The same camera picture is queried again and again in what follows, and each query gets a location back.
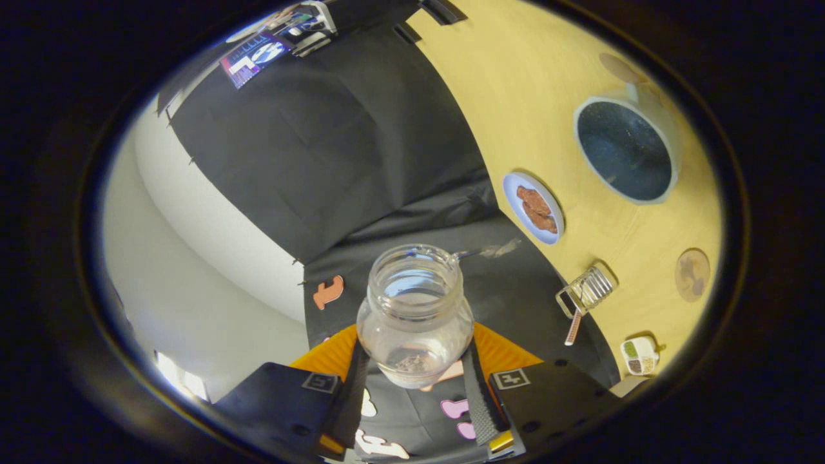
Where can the wooden table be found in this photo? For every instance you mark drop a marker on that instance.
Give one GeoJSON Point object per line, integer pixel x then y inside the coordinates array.
{"type": "Point", "coordinates": [515, 77]}

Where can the clear glass bottle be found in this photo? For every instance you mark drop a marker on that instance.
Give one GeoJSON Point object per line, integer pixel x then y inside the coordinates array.
{"type": "Point", "coordinates": [412, 322]}

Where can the clear juice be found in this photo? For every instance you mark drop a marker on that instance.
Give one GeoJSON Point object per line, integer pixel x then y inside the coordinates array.
{"type": "Point", "coordinates": [499, 249]}

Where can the white divided seasoning dish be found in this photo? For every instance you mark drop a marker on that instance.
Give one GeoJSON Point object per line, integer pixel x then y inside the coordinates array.
{"type": "Point", "coordinates": [640, 356]}

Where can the white metal frame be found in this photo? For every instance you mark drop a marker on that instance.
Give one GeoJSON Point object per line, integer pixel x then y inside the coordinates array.
{"type": "Point", "coordinates": [312, 26]}

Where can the brown bread piece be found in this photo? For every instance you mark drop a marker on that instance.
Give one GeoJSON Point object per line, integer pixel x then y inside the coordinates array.
{"type": "Point", "coordinates": [543, 220]}
{"type": "Point", "coordinates": [532, 200]}

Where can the pink straw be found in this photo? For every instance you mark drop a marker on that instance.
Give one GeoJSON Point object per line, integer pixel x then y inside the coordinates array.
{"type": "Point", "coordinates": [573, 330]}

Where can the black clamp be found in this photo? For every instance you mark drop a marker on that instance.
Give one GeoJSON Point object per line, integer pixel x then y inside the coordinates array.
{"type": "Point", "coordinates": [407, 33]}
{"type": "Point", "coordinates": [443, 9]}

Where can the light blue plate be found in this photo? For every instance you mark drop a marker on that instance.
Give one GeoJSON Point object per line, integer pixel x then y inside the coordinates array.
{"type": "Point", "coordinates": [512, 200]}

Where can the round cork coaster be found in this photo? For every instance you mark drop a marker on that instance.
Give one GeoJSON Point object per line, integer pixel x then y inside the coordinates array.
{"type": "Point", "coordinates": [693, 276]}

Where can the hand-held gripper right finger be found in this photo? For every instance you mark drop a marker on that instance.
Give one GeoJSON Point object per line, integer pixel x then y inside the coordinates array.
{"type": "Point", "coordinates": [554, 399]}

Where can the white cup with blue inside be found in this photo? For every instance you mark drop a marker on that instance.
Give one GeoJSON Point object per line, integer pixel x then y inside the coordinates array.
{"type": "Point", "coordinates": [619, 148]}

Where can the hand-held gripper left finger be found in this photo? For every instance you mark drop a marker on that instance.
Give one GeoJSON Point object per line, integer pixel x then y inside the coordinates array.
{"type": "Point", "coordinates": [348, 412]}

